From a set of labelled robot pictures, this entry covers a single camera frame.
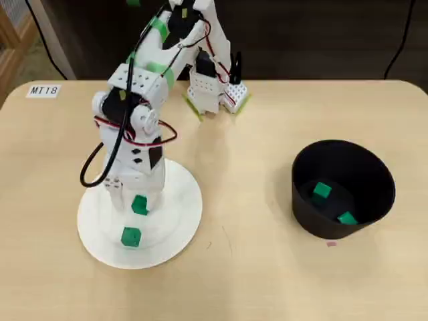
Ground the black pot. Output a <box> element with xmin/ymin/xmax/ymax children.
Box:
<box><xmin>291</xmin><ymin>139</ymin><xmax>397</xmax><ymax>240</ymax></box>

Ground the white round plate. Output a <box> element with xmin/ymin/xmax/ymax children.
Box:
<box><xmin>77</xmin><ymin>156</ymin><xmax>203</xmax><ymax>270</ymax></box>

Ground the thin red black wire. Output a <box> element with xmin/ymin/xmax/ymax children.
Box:
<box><xmin>94</xmin><ymin>115</ymin><xmax>178</xmax><ymax>148</ymax></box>
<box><xmin>180</xmin><ymin>18</ymin><xmax>233</xmax><ymax>84</ymax></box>

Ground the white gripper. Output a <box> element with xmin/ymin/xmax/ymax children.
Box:
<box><xmin>100</xmin><ymin>163</ymin><xmax>167</xmax><ymax>213</ymax></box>

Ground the yellow green base plate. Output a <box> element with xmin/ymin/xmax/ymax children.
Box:
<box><xmin>182</xmin><ymin>92</ymin><xmax>252</xmax><ymax>123</ymax></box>

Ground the green tape band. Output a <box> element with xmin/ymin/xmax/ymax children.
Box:
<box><xmin>124</xmin><ymin>49</ymin><xmax>177</xmax><ymax>90</ymax></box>
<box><xmin>152</xmin><ymin>18</ymin><xmax>172</xmax><ymax>43</ymax></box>

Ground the wooden furniture frame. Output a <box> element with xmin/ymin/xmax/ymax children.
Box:
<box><xmin>0</xmin><ymin>0</ymin><xmax>37</xmax><ymax>108</ymax></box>

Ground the thin black cable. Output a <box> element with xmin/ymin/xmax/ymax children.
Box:
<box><xmin>25</xmin><ymin>0</ymin><xmax>70</xmax><ymax>81</ymax></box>
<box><xmin>383</xmin><ymin>0</ymin><xmax>415</xmax><ymax>80</ymax></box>

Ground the white MT18 label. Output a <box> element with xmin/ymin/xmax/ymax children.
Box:
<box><xmin>25</xmin><ymin>84</ymin><xmax>62</xmax><ymax>98</ymax></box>

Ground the green cube block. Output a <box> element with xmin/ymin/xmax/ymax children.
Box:
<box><xmin>120</xmin><ymin>226</ymin><xmax>142</xmax><ymax>249</ymax></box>
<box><xmin>312</xmin><ymin>182</ymin><xmax>332</xmax><ymax>204</ymax></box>
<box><xmin>336</xmin><ymin>211</ymin><xmax>359</xmax><ymax>225</ymax></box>
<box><xmin>131</xmin><ymin>195</ymin><xmax>149</xmax><ymax>216</ymax></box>

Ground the thick black camera cable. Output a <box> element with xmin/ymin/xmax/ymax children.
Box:
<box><xmin>79</xmin><ymin>3</ymin><xmax>178</xmax><ymax>188</ymax></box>

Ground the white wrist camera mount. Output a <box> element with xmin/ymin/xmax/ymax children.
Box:
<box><xmin>104</xmin><ymin>176</ymin><xmax>127</xmax><ymax>215</ymax></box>

